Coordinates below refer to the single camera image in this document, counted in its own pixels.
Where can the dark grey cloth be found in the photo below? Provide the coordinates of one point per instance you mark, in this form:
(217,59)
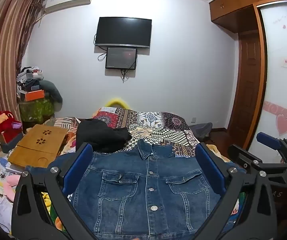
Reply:
(202,131)

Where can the white heart-print sliding door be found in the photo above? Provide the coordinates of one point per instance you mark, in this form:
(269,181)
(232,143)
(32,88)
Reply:
(283,92)

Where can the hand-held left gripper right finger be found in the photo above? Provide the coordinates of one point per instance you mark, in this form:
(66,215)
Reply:
(212,170)

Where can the stack of magazines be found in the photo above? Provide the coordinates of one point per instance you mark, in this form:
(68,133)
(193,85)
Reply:
(1,171)

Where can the black garment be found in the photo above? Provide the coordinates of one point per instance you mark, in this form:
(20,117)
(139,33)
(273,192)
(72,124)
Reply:
(101,136)

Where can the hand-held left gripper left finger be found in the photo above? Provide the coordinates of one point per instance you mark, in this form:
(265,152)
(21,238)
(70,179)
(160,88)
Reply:
(77,170)

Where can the striped brown curtain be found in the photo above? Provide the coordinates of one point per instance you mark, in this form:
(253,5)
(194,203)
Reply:
(3,55)

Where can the pile of folded clothes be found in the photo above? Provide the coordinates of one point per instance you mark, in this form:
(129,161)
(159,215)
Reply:
(28,78)

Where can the yellow rounded object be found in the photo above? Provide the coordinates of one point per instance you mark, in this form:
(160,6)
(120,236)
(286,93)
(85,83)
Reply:
(116,102)

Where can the orange box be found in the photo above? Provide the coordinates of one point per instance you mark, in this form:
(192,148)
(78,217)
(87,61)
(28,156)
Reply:
(33,95)

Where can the wooden lap desk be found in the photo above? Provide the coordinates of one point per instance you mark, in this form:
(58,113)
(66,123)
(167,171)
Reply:
(37,145)

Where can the red plush toy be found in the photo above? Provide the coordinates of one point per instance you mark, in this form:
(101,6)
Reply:
(3,125)

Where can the dark green cushion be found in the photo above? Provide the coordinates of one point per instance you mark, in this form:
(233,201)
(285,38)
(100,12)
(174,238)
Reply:
(52,92)

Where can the black wall television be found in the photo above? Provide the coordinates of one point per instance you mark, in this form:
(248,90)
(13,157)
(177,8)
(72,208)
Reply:
(123,32)

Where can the blue denim jacket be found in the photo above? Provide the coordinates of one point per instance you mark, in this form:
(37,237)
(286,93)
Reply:
(133,192)

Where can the grey blue box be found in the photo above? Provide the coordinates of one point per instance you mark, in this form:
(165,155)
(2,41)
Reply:
(11,143)

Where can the white wall outlet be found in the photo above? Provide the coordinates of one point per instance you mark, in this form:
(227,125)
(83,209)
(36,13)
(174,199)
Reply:
(193,119)

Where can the small black wall monitor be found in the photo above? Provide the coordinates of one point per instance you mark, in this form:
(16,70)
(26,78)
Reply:
(121,58)

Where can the wooden wardrobe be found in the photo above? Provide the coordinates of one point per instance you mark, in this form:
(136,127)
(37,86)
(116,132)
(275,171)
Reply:
(233,7)

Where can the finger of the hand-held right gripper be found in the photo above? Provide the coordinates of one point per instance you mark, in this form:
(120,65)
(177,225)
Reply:
(242,156)
(268,141)

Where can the pink plush toy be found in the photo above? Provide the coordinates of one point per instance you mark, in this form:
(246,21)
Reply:
(9,183)

